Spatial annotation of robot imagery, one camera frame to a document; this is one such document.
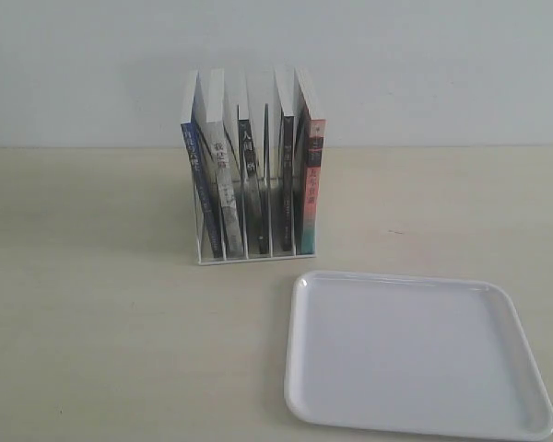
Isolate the blue moon cover book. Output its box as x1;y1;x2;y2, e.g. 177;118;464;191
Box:
181;70;224;259

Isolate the white grey spine book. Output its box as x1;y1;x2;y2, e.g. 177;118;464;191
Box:
206;68;244;257

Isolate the black white spine book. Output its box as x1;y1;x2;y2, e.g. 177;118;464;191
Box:
236;69;269;255

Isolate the red teal spine book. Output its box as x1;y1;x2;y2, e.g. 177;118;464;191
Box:
294;68;326;255

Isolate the white plastic tray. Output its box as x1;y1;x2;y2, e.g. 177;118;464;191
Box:
284;271;553;441

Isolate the white wire book rack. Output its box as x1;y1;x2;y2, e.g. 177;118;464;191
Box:
186;68;320;267

